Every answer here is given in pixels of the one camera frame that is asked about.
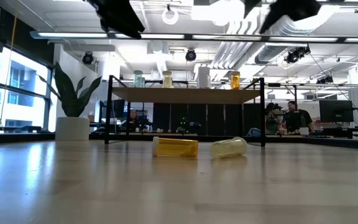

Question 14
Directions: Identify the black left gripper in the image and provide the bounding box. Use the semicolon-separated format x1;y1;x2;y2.
87;0;146;40

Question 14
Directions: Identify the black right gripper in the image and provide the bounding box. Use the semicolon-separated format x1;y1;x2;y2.
243;0;322;34

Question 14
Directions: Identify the green medicine bottle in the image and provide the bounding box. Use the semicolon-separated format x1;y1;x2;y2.
133;69;144;88

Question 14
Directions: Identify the pale yellow medicine bottle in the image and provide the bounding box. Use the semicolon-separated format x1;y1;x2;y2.
210;136;249;161
162;70;173;89

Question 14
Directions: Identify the orange bottle with red capsule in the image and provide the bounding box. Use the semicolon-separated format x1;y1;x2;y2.
230;70;241;90

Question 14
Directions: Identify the white opaque medicine bottle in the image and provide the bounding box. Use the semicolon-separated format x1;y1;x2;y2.
197;66;211;89

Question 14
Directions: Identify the orange bottle with yellow pills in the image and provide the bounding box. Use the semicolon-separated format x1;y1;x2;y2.
152;136;200;158

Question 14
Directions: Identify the black ceiling spotlight cluster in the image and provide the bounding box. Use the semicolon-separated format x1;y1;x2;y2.
283;45;311;65

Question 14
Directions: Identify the long ceiling light strip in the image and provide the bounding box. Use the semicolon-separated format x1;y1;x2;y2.
29;30;358;44

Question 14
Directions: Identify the small black monitor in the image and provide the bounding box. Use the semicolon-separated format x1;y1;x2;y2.
112;98;126;119

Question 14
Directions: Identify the green snake plant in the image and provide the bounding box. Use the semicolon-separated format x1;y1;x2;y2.
37;61;103;118

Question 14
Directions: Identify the person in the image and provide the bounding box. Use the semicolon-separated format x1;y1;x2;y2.
264;102;282;134
283;100;316;134
121;108;147;133

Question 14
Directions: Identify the white plant pot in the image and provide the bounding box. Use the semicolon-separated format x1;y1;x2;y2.
55;116;91;141

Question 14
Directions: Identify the blue round object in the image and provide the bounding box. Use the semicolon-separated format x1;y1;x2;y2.
247;127;262;138

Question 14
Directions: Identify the black computer monitor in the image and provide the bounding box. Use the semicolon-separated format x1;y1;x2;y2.
318;100;354;123

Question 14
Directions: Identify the white ring ceiling lamp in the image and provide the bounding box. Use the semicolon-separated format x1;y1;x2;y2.
162;4;180;26

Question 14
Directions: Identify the silver ventilation duct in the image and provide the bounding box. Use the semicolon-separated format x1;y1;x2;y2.
255;12;329;65

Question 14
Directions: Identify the wooden shelf black metal frame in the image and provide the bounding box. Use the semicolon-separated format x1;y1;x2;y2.
104;74;266;147

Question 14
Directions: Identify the yellow cable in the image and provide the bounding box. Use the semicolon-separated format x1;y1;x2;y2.
0;0;20;113

